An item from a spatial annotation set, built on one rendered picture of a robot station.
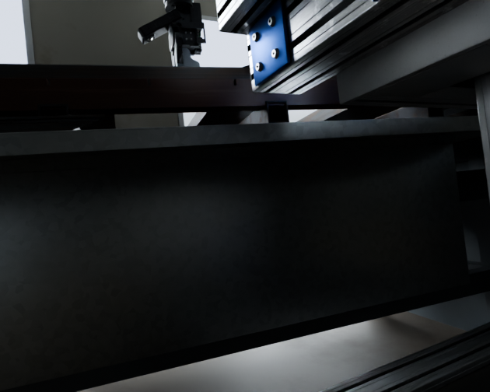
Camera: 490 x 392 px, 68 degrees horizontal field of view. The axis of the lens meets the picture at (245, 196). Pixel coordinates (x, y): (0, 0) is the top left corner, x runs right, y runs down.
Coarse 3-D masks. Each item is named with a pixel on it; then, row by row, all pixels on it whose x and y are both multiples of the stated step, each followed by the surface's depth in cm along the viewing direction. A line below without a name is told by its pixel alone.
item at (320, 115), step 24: (0, 72) 69; (24, 72) 70; (48, 72) 71; (72, 72) 73; (96, 72) 74; (120, 72) 76; (144, 72) 77; (168, 72) 79; (192, 72) 80; (216, 72) 82; (240, 72) 84; (192, 120) 126; (216, 120) 109; (240, 120) 112; (312, 120) 135; (336, 120) 128
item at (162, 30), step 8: (160, 16) 89; (168, 16) 89; (176, 16) 90; (152, 24) 88; (160, 24) 89; (168, 24) 90; (144, 32) 88; (152, 32) 88; (160, 32) 91; (144, 40) 90
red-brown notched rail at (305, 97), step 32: (0, 96) 65; (32, 96) 66; (64, 96) 68; (96, 96) 70; (128, 96) 72; (160, 96) 73; (192, 96) 76; (224, 96) 78; (256, 96) 80; (288, 96) 82; (320, 96) 85
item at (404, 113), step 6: (402, 108) 102; (408, 108) 100; (414, 108) 98; (420, 108) 96; (426, 108) 94; (432, 108) 98; (438, 108) 96; (390, 114) 107; (396, 114) 105; (402, 114) 102; (408, 114) 100; (414, 114) 98; (420, 114) 96; (426, 114) 95; (432, 114) 98; (438, 114) 97
